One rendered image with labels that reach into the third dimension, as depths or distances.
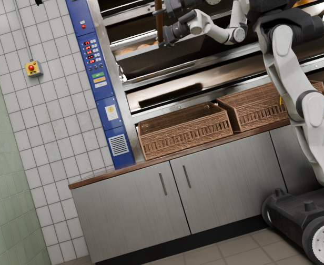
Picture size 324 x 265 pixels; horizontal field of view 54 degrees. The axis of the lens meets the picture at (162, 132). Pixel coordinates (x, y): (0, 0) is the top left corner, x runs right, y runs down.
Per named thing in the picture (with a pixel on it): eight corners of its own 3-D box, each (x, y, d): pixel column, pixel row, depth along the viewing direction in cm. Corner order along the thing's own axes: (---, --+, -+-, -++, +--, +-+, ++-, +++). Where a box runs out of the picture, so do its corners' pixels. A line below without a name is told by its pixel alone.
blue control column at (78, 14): (151, 195, 428) (105, 43, 433) (162, 192, 427) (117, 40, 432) (136, 242, 235) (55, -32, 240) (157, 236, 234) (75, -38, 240)
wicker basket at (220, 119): (148, 157, 236) (137, 121, 237) (220, 135, 237) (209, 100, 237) (144, 161, 187) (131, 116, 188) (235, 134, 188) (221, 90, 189)
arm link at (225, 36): (202, 36, 175) (227, 49, 185) (214, 35, 166) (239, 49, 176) (209, 17, 174) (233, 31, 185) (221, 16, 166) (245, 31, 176)
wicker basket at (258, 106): (225, 134, 236) (214, 98, 237) (298, 112, 235) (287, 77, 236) (240, 133, 187) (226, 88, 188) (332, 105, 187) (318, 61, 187)
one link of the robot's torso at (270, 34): (289, 51, 159) (282, 28, 159) (300, 42, 146) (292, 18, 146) (264, 58, 159) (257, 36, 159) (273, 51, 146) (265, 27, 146)
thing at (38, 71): (31, 78, 242) (28, 65, 242) (43, 74, 242) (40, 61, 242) (27, 76, 234) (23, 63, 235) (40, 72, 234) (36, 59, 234)
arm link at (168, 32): (173, 49, 181) (191, 40, 174) (164, 47, 173) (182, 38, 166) (166, 28, 181) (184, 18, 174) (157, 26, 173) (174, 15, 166)
